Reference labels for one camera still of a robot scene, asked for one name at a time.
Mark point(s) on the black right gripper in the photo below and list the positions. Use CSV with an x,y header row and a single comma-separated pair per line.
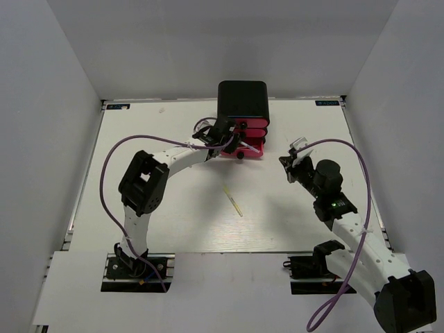
x,y
288,161

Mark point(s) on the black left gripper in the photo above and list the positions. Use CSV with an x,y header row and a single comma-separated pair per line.
x,y
234,143

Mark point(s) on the pink bottom drawer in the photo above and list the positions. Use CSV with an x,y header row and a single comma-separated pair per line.
x,y
243,152

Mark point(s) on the pink drawer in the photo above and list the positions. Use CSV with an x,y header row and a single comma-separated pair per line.
x,y
243,152
254,132
251,122

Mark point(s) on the blue thin pen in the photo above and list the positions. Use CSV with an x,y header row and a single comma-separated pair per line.
x,y
252,148

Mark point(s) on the pink top drawer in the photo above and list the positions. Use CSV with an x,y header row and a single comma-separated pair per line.
x,y
251,122

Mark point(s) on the yellow thin pen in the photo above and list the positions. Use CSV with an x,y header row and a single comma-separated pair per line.
x,y
233,202

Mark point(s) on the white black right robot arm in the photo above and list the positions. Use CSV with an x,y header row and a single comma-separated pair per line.
x,y
402,299

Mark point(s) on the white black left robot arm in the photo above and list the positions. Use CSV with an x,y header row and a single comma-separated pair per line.
x,y
144,182

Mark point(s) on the black drawer cabinet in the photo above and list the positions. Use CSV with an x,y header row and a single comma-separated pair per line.
x,y
243,98

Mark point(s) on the right table logo sticker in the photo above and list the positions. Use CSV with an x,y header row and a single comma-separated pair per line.
x,y
327,103

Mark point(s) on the table logo sticker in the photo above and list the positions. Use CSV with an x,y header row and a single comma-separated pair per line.
x,y
120,106
327,103

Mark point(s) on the left table logo sticker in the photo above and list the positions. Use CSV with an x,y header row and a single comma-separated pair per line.
x,y
120,106

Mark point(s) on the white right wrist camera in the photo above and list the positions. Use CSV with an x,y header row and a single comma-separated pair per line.
x,y
299,150

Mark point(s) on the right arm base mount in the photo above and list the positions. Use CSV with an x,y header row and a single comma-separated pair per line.
x,y
306,278

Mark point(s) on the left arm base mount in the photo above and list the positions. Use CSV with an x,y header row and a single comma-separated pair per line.
x,y
118,278

